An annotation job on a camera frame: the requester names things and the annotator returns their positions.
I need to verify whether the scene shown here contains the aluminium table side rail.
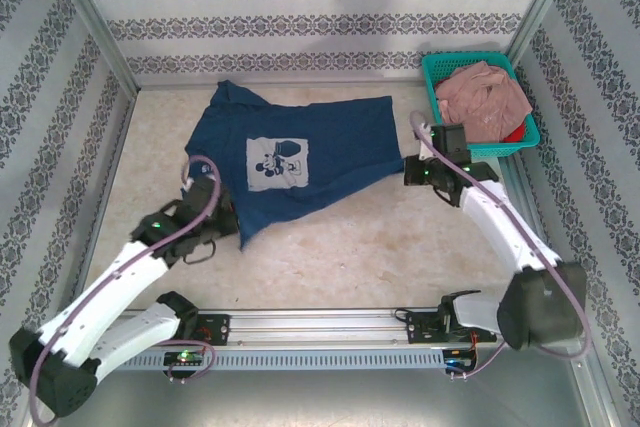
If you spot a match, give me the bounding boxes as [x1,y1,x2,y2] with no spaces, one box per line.
[494,154,570,307]
[67,86,144,312]

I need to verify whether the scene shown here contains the pink garment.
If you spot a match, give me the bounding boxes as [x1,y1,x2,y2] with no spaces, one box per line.
[433,60,535,146]

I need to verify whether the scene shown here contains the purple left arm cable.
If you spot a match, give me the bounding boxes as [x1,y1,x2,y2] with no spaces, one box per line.
[28,154,222,426]

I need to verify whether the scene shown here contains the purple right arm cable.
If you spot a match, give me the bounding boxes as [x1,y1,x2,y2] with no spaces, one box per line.
[409,110,594,382]

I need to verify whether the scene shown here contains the blue t-shirt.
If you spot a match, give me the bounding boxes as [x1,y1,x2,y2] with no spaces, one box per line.
[183,78,406,253]

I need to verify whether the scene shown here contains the controller board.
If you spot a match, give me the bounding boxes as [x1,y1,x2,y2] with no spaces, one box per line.
[163,350,205,367]
[443,346,479,373]

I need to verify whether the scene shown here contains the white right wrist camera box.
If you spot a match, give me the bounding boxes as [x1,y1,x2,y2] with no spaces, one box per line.
[416,120,435,162]

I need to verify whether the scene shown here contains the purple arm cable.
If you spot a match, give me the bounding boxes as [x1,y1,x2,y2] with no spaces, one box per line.
[28,154,222,426]
[409,110,594,382]

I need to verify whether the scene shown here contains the teal plastic basket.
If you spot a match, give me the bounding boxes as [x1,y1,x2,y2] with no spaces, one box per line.
[420,50,542,159]

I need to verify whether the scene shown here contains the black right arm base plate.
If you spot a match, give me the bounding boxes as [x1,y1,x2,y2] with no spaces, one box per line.
[404,310,499,346]

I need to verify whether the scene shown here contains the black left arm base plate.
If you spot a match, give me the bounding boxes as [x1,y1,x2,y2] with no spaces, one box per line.
[187,313,232,348]

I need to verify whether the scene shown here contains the grey slotted cable duct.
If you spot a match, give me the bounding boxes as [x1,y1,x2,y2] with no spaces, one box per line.
[99,349,451,372]

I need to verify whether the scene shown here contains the aluminium mounting rail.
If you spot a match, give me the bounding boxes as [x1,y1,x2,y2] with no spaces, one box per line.
[49,309,586,348]

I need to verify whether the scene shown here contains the aluminium table end rail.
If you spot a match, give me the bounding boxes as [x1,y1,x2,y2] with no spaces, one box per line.
[134,79,431,93]

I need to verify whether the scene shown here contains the red garment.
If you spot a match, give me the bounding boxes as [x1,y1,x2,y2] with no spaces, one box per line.
[501,120,530,145]

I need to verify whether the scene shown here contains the left controller board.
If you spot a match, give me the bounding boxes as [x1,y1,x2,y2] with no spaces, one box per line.
[163,350,205,367]

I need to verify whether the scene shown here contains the aluminium frame post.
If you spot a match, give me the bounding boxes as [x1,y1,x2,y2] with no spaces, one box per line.
[39,0,141,93]
[488,0,586,96]

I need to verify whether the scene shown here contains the right controller board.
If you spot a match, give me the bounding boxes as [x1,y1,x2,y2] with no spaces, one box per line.
[443,346,479,373]

